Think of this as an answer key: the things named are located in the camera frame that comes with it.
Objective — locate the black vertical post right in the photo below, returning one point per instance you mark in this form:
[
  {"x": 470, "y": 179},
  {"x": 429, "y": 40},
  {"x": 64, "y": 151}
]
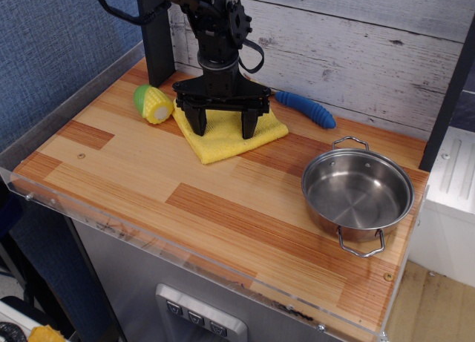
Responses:
[{"x": 456, "y": 85}]

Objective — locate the blue handled metal fork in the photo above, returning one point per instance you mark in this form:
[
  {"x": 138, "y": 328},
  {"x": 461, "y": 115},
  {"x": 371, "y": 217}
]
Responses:
[{"x": 314, "y": 111}]

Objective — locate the yellow towel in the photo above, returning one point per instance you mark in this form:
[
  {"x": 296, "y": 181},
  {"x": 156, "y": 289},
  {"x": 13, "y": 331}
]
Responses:
[{"x": 223, "y": 138}]

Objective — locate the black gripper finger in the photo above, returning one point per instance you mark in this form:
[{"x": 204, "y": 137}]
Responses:
[
  {"x": 249, "y": 120},
  {"x": 197, "y": 119}
]

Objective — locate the black vertical post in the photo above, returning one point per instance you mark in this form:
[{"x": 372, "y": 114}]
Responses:
[
  {"x": 156, "y": 37},
  {"x": 456, "y": 85}
]

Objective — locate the clear acrylic table guard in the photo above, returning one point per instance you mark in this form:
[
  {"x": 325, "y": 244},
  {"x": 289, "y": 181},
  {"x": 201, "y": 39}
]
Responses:
[{"x": 130, "y": 262}]

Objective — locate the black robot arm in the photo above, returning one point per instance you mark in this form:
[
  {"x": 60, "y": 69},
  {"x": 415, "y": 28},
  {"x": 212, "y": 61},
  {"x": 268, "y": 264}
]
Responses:
[{"x": 221, "y": 28}]

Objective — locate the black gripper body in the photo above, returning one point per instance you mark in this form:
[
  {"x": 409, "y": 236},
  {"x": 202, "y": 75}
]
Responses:
[{"x": 222, "y": 90}]

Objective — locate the toy corn cob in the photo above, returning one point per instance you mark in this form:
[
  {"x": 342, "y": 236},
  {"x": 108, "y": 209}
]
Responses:
[{"x": 152, "y": 104}]

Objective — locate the yellow toy on floor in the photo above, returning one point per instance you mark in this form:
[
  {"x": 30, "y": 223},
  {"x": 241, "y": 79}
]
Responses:
[{"x": 45, "y": 334}]

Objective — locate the black vertical post left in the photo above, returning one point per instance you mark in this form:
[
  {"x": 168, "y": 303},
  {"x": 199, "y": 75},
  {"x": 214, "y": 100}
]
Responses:
[{"x": 156, "y": 37}]

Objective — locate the stainless steel pot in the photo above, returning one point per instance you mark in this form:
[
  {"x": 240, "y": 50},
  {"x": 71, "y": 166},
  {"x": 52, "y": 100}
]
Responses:
[{"x": 357, "y": 195}]

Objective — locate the silver dispenser button panel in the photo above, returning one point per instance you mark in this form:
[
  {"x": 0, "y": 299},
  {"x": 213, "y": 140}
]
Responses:
[{"x": 177, "y": 304}]

